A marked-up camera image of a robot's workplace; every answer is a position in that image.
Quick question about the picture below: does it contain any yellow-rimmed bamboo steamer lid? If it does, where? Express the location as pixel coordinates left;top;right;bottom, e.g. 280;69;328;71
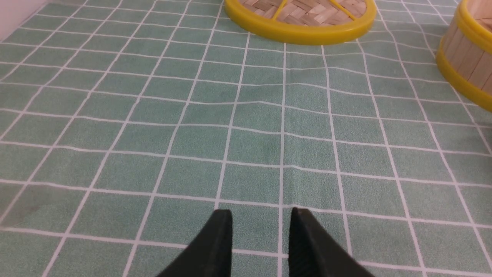
224;0;377;46

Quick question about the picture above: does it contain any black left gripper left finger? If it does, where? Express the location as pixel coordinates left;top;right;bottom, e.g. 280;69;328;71
158;209;233;277

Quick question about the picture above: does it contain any green checkered tablecloth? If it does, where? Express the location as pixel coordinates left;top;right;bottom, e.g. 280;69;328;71
0;0;492;277

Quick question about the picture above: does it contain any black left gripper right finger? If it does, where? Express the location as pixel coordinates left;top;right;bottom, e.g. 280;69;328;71
289;207;373;277

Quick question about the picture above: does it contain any yellow-rimmed bamboo steamer basket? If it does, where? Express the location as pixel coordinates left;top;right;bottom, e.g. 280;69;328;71
435;0;492;112

